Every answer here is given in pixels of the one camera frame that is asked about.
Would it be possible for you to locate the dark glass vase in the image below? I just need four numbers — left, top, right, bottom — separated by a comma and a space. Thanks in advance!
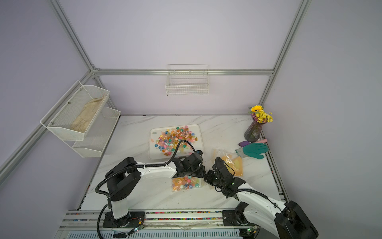
244, 120, 264, 143

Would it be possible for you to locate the white plastic tray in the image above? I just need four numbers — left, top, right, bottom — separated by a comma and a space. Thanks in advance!
148, 124, 205, 160

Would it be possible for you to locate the beige cloth glove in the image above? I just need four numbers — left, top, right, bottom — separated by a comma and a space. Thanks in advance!
70, 96, 105, 133

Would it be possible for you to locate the large ziploc bag of candies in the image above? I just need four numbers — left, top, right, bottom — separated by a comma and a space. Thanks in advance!
172, 175, 203, 192

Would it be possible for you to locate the purple pink object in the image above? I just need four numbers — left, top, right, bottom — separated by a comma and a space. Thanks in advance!
238, 138, 268, 147

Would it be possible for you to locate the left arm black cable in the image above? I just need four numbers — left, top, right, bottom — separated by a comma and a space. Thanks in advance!
95, 139, 197, 239

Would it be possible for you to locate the poured candies pile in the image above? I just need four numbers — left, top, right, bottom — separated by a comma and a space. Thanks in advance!
151, 125, 199, 157

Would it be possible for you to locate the green rubber glove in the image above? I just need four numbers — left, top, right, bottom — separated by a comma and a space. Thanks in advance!
235, 141, 269, 159

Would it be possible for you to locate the yellow flower bouquet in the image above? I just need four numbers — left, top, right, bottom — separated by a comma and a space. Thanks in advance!
249, 105, 273, 123

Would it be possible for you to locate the white mesh shelf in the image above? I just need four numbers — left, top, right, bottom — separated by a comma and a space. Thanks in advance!
40, 81, 109, 141
72, 107, 120, 158

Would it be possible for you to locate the white wire wall basket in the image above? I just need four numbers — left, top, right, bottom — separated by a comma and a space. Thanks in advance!
165, 64, 210, 97

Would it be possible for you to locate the lower white mesh shelf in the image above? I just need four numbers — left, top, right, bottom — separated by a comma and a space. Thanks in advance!
72, 107, 120, 158

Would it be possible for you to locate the upper white mesh shelf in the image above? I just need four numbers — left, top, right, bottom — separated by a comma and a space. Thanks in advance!
40, 81, 109, 141

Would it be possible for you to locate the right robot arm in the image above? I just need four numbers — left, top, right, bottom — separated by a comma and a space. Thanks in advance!
204, 157, 319, 239

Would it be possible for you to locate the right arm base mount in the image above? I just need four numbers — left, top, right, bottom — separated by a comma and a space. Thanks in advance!
222, 202, 260, 228

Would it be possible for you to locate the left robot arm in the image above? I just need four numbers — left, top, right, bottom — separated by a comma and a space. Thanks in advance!
96, 150, 206, 220

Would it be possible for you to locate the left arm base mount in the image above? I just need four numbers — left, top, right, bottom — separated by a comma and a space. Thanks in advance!
102, 211, 146, 228

